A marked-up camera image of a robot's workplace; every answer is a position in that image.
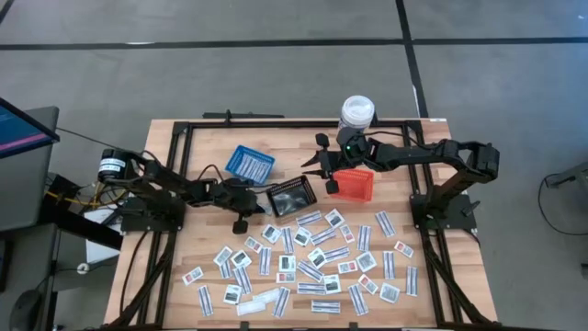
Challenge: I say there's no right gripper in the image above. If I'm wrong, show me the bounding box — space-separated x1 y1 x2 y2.
301 128 371 195

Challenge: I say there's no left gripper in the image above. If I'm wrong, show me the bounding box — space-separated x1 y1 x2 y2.
209 177 273 234

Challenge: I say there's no orange plastic basket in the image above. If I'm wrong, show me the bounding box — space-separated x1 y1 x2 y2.
331 167 376 203

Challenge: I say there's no black plastic basket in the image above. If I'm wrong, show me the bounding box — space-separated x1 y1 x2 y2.
265 174 319 219

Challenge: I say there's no blue plastic basket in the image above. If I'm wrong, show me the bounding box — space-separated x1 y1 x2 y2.
224 144 277 186

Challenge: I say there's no Lysol wipes canister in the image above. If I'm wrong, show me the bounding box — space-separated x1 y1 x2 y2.
338 95 377 132

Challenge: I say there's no plain white bandage packet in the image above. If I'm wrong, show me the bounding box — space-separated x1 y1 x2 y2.
252 288 281 304
235 300 267 316

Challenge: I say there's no white paper box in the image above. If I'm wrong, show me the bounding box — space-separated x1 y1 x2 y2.
85 209 121 264

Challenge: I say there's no black stand leg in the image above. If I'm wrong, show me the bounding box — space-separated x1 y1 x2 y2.
43 173 124 252

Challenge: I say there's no computer monitor blue screen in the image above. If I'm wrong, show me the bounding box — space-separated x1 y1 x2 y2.
0 97 61 160

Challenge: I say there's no grey stand leg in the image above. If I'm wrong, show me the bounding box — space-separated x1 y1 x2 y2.
544 159 588 189

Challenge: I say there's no black computer mouse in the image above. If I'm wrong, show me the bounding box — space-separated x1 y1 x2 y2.
8 288 45 331

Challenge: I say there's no thin black cable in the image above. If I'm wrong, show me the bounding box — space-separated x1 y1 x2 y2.
57 126 143 155

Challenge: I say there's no yellow cable bundle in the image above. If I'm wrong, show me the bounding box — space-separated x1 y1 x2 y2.
45 188 128 209

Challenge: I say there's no black floor cable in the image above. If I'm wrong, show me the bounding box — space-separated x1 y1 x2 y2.
536 172 588 237

